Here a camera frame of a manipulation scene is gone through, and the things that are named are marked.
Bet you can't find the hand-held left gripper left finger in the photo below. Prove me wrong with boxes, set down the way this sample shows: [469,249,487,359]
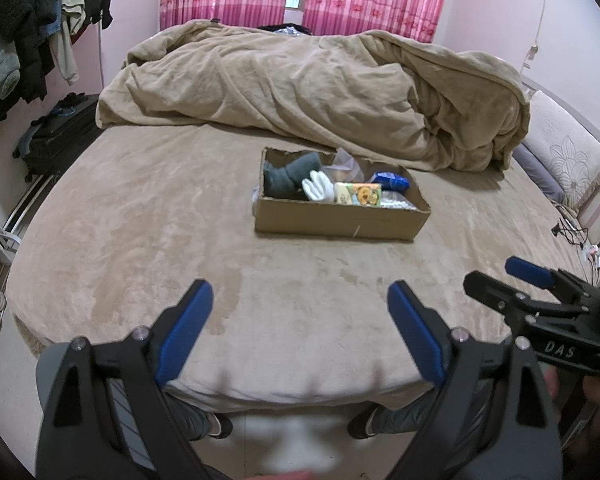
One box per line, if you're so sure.
[35,278,215,480]

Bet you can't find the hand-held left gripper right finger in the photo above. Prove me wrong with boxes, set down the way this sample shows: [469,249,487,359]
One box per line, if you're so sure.
[380,280,564,480]

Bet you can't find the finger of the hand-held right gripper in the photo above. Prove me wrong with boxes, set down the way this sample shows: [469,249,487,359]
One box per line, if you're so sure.
[504,256,600,307]
[462,270,538,323]

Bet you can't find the bag of cotton swabs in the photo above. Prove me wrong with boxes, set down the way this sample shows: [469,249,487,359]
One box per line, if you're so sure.
[380,190,422,211]

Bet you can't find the cardboard box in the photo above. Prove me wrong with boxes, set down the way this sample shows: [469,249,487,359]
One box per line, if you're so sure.
[253,147,432,242]

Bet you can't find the blue packet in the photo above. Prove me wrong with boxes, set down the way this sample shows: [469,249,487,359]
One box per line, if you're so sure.
[370,170,411,191]

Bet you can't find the green tissue packet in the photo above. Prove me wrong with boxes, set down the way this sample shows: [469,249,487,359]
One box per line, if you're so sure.
[333,182,383,207]

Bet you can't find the white socks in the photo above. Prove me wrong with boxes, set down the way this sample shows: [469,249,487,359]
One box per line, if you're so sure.
[302,170,337,205]

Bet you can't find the grey sock pair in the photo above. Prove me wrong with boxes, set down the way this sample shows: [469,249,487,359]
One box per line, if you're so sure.
[263,160,303,200]

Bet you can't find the clear plastic bag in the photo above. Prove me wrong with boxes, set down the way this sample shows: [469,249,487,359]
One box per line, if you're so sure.
[324,147,367,184]

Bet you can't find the person's left hand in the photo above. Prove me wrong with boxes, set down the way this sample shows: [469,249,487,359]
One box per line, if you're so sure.
[257,469,315,480]

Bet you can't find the person's right leg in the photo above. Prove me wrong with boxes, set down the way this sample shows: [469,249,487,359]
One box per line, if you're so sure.
[367,391,437,436]

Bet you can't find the person's leg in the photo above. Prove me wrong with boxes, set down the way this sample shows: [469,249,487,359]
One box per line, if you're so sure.
[161,391,216,438]
[367,391,437,436]

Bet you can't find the person's left leg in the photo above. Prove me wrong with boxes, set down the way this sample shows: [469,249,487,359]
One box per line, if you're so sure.
[161,391,216,438]

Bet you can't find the grey pillow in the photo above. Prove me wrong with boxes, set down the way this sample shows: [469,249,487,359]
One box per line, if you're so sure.
[512,141,567,204]

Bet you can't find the person's left shoe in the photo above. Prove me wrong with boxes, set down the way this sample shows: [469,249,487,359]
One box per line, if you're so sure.
[206,412,234,441]

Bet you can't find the person's shoe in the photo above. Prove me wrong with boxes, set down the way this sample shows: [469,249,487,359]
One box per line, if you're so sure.
[347,404,377,441]
[206,412,234,441]

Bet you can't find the person's right shoe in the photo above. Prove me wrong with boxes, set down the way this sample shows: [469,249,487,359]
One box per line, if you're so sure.
[347,404,377,441]

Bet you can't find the white floral pillow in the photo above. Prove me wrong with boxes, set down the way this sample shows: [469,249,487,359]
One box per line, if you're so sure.
[522,89,600,212]

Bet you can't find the black suitcase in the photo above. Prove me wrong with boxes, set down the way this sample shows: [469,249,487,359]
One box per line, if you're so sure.
[12,92,106,184]

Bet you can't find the beige blanket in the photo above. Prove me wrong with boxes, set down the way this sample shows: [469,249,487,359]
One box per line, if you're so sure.
[95,18,531,174]

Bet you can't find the dark clothing behind blanket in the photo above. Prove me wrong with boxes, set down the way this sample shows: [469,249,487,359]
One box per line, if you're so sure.
[256,22,322,37]

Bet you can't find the beige hanging shirt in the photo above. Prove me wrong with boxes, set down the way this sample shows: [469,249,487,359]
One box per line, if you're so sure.
[49,0,86,87]

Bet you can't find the black fleece coat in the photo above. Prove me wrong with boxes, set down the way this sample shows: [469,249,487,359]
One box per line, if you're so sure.
[0,0,64,134]

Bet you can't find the black cables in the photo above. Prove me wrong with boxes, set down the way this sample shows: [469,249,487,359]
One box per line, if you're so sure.
[551,202,592,249]

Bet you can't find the white wall cord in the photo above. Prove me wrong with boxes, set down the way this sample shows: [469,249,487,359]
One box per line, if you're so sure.
[521,0,552,69]

